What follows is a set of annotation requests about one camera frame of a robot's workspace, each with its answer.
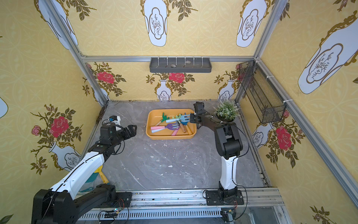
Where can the black wire mesh basket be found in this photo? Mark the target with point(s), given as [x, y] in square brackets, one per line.
[265, 99]

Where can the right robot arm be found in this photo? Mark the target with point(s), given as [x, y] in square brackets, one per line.
[228, 145]

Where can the grey wall shelf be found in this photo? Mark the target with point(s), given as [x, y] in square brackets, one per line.
[180, 65]

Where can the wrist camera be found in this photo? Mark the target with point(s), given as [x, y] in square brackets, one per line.
[115, 119]
[199, 108]

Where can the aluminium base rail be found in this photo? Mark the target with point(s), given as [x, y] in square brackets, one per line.
[262, 205]

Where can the orange plastic storage tray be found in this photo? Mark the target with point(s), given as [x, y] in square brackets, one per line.
[155, 115]

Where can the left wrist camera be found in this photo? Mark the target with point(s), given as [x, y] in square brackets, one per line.
[115, 119]

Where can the dark green rake wooden handle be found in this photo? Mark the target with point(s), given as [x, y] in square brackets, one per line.
[164, 118]

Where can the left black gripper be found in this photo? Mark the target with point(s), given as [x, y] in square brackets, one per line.
[127, 131]

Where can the light blue rake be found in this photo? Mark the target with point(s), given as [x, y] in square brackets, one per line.
[184, 119]
[155, 129]

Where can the blue-grey plastic flower pot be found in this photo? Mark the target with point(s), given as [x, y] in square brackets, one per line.
[226, 118]

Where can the purple rake pink handle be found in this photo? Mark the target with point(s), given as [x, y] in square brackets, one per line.
[170, 126]

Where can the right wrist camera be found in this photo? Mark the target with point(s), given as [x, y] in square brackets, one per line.
[199, 108]

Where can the green artificial plant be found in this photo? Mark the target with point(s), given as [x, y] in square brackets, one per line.
[227, 107]

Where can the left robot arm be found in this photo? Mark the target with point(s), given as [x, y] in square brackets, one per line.
[59, 204]

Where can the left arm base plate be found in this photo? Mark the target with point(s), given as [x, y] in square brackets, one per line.
[122, 199]

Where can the dark blue rake yellow handle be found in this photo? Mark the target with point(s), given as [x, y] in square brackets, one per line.
[185, 128]

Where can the light green rake wooden handle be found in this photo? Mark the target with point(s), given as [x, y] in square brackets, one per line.
[176, 115]

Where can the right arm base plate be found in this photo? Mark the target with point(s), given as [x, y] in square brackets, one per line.
[218, 197]

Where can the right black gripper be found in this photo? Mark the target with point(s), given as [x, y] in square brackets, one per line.
[200, 114]

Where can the teal and yellow dustpan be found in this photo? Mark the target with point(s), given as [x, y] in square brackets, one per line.
[93, 180]

